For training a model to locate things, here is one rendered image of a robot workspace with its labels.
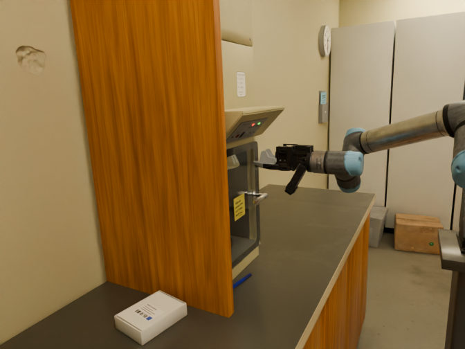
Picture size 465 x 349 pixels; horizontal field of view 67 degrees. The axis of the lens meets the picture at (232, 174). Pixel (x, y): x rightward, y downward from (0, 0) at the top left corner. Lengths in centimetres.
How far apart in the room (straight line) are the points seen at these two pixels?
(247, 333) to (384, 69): 332
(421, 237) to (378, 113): 130
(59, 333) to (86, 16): 89
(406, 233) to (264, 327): 292
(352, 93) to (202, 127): 320
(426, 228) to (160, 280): 302
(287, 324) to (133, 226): 54
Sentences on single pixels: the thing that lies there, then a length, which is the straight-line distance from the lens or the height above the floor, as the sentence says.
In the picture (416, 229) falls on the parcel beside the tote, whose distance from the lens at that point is 381.
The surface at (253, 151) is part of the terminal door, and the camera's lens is 125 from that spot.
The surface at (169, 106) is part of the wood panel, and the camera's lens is 97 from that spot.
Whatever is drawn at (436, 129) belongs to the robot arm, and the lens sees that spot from 113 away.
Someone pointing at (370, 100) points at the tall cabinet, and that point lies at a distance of 398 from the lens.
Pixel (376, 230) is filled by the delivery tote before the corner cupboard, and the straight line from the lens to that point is 379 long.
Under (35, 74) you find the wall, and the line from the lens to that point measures 117.
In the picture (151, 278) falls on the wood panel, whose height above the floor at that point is 100.
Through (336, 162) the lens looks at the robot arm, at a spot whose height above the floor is 134.
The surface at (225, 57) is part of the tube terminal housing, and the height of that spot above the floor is 166.
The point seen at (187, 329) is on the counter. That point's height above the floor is 94.
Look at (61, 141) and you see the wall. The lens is 120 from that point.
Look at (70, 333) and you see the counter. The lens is 114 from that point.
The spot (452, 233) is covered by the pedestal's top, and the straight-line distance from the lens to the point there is 178.
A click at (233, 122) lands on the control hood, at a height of 148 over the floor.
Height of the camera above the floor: 155
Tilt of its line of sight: 13 degrees down
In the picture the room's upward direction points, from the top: 2 degrees counter-clockwise
